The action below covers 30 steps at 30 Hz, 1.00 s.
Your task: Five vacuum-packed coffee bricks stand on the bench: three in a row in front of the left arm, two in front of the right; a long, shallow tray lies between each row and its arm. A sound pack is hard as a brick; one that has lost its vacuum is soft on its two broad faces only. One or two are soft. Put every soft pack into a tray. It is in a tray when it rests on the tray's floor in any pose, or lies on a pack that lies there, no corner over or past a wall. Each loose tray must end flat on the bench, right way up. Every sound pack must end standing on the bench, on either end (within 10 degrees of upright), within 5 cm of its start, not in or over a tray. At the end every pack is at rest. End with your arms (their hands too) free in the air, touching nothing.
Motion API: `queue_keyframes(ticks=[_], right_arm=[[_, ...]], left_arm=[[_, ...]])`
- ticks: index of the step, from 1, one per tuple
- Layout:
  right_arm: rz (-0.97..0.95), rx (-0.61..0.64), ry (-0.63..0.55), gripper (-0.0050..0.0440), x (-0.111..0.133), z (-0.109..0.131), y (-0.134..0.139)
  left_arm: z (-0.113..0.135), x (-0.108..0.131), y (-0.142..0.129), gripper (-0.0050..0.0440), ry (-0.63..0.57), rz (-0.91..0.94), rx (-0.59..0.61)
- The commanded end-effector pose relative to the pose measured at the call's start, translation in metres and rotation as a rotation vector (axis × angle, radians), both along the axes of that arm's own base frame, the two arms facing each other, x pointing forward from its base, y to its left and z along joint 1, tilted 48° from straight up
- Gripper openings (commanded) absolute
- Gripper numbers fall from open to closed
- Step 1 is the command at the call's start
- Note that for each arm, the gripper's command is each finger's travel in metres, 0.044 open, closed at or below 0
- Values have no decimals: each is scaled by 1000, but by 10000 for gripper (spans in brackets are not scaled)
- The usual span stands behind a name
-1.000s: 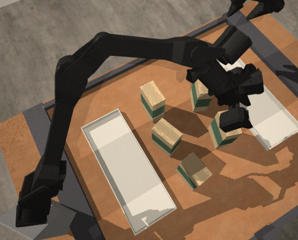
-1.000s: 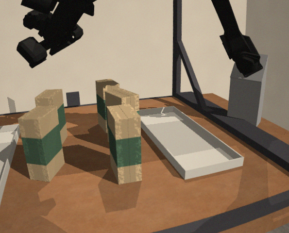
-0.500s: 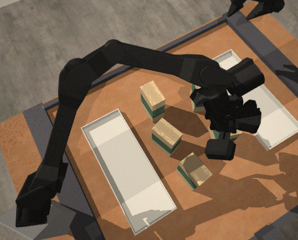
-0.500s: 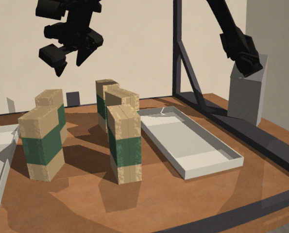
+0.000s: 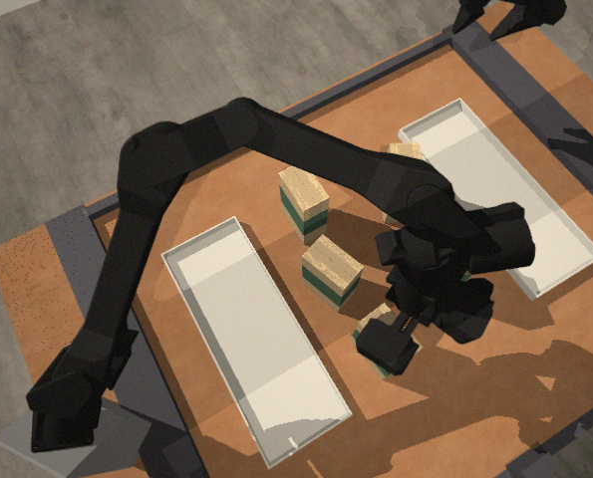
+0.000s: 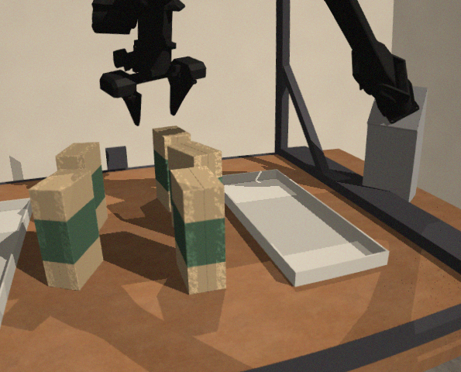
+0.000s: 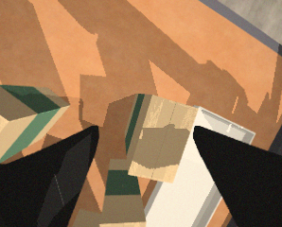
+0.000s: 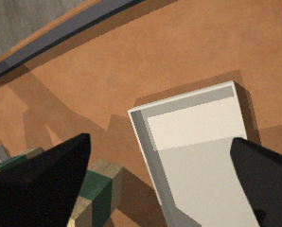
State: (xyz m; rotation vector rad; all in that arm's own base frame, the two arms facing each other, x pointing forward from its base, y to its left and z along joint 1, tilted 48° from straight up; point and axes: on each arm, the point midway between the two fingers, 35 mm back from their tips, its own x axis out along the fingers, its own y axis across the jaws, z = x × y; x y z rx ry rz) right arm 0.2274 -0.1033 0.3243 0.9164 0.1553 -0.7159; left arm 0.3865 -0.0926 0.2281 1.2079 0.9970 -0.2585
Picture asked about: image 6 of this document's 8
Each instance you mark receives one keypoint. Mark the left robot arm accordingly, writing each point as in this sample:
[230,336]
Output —
[379,73]

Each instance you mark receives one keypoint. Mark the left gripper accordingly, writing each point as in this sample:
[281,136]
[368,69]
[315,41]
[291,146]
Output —
[154,57]

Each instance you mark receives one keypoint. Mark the tan and green rectangular block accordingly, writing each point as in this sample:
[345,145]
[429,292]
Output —
[87,156]
[163,137]
[193,154]
[198,198]
[66,224]

